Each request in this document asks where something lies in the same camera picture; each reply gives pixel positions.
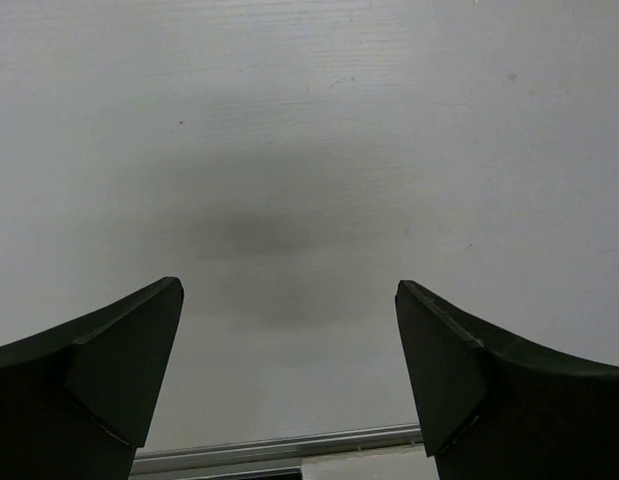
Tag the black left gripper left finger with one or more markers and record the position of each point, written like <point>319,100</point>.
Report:
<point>77,400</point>

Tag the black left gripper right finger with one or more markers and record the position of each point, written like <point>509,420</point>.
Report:
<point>494,405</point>

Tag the aluminium table edge rail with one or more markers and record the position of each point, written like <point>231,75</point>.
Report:
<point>233,454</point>

